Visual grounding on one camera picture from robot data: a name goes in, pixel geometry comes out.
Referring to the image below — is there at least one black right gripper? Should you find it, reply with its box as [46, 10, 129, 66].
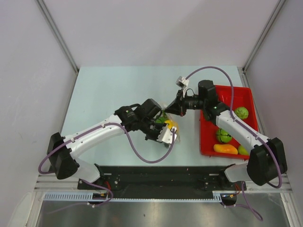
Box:
[164, 89, 205, 117]

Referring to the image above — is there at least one green toy leafy vegetable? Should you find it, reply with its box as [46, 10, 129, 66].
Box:
[155, 116, 168, 123]

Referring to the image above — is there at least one clear polka-dot zip bag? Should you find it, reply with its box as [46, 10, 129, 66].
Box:
[155, 102, 181, 148]

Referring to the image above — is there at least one yellow toy bell pepper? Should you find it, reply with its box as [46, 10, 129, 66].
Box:
[165, 119, 179, 131]

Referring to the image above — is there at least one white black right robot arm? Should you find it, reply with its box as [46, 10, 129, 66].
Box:
[164, 77, 287, 190]

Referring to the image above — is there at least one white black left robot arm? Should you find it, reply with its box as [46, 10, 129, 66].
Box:
[47, 99, 177, 189]

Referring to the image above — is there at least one red plastic tray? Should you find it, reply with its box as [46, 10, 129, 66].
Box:
[200, 85, 258, 161]

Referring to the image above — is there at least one green toy split vegetable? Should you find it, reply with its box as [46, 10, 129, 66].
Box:
[215, 128, 232, 143]

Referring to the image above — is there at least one yellow orange toy mango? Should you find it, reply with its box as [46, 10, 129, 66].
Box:
[213, 144, 238, 155]

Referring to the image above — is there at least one light green toy cabbage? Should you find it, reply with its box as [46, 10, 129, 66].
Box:
[234, 107, 249, 120]

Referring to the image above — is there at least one light green toy pear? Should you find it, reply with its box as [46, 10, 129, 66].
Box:
[238, 145, 249, 156]

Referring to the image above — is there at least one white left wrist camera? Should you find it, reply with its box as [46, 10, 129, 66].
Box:
[156, 125, 178, 145]

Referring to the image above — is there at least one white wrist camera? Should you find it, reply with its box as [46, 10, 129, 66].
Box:
[156, 125, 178, 145]
[176, 76, 189, 95]

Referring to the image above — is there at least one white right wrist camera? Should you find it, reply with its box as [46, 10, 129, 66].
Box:
[176, 76, 189, 95]

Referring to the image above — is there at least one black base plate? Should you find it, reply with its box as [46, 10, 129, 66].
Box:
[77, 166, 247, 200]

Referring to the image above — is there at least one aluminium frame rail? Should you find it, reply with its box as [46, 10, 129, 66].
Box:
[33, 172, 81, 192]

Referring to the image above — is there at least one white cable duct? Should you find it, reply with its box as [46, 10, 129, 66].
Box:
[44, 192, 93, 201]

